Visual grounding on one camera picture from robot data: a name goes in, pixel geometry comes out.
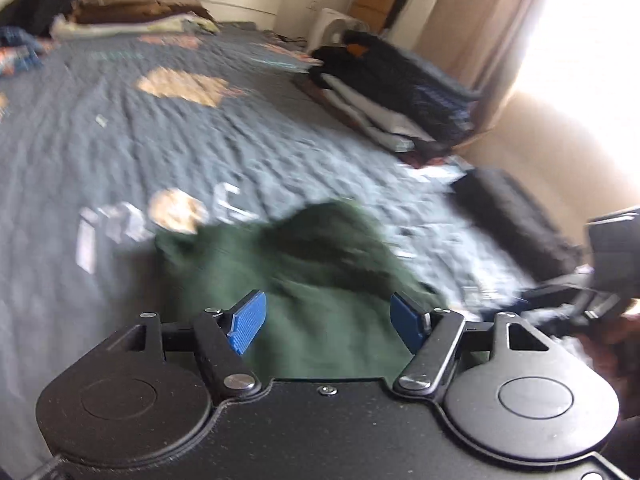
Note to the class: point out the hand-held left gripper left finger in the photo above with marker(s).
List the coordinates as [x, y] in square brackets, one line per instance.
[247, 322]

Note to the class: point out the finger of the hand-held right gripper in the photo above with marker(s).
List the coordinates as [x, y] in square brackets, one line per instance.
[555, 294]

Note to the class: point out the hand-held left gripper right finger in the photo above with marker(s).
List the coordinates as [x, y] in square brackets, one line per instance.
[407, 322]

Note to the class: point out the green t-shirt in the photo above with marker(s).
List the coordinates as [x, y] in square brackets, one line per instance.
[325, 270]

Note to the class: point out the stack of folded dark clothes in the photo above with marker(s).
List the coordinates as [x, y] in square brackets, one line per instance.
[400, 95]

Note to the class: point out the stack of folded brown clothes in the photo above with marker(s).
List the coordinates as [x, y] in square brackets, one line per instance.
[135, 10]

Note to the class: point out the person's right hand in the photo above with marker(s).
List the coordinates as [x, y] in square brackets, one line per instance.
[627, 350]

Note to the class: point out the folded black garment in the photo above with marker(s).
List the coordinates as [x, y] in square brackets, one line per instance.
[515, 220]

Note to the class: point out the cream padded sofa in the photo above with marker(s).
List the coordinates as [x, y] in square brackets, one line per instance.
[560, 160]

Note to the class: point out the grey printed quilt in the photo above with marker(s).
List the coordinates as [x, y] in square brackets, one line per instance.
[150, 160]

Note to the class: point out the small white scrap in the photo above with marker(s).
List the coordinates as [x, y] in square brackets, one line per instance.
[102, 121]

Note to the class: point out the beige curtain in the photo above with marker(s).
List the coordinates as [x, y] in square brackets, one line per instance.
[490, 25]

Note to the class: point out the white box fan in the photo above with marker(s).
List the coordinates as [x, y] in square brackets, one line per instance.
[332, 27]

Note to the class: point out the blue patterned garment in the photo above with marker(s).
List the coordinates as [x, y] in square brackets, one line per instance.
[22, 52]

